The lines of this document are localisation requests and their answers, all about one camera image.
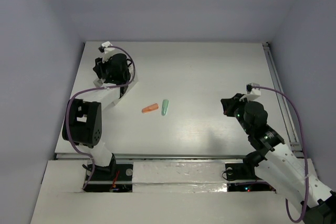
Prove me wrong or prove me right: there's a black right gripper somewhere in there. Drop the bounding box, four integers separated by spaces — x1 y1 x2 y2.
222 92 253 134

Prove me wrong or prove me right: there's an orange translucent correction tape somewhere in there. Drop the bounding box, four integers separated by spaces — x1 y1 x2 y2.
141 103 159 113

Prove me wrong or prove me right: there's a green translucent correction tape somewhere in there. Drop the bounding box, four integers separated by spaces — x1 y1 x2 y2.
161 99 169 116

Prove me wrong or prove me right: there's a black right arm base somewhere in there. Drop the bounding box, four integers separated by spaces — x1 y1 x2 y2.
222 151 276 193

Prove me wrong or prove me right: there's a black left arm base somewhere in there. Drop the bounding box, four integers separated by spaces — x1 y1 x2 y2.
83 155 133 193

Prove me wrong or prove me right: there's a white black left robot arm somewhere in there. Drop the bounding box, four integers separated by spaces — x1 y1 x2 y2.
62 52 134 180

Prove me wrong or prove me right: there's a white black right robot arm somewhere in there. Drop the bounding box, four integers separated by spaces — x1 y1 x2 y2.
220 93 335 223

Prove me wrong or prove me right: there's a white slotted organizer box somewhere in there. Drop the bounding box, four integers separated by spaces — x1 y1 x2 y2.
93 62 139 107

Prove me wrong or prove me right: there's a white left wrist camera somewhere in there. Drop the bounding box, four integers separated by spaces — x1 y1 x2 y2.
98 41 115 63

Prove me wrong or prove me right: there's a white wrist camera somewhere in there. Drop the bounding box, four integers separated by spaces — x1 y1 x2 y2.
246 83 261 101
98 41 115 63

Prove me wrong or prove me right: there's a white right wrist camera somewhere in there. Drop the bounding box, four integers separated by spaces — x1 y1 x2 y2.
246 83 261 101

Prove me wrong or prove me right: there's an aluminium rail right side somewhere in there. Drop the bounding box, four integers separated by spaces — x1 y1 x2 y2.
262 42 303 158

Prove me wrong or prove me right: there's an aluminium rail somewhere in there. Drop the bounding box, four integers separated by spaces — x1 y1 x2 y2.
262 42 303 158
54 153 245 160

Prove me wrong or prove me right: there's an aluminium rail front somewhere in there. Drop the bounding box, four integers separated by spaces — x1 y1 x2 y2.
54 153 245 160

